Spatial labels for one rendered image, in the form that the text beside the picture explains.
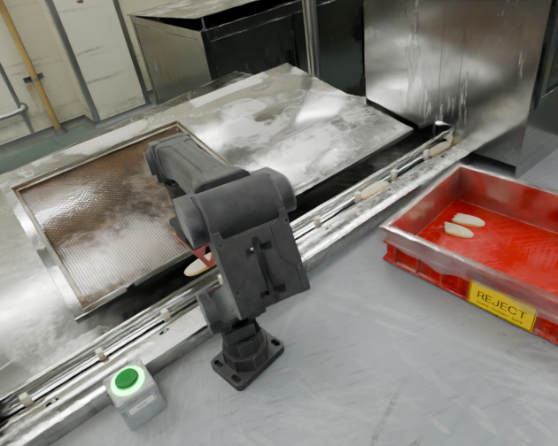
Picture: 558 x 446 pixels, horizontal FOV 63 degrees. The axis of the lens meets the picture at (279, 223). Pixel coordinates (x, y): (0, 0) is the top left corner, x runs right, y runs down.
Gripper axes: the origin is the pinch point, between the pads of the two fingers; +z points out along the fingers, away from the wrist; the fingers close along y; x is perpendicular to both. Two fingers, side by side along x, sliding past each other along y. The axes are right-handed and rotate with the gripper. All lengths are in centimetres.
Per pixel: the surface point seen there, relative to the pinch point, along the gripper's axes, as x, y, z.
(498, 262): -49, -36, 11
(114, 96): -86, 340, 75
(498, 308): -35, -44, 8
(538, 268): -53, -43, 11
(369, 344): -14.2, -31.9, 11.2
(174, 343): 14.0, -8.6, 7.1
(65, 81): -58, 370, 58
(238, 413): 12.0, -26.4, 11.2
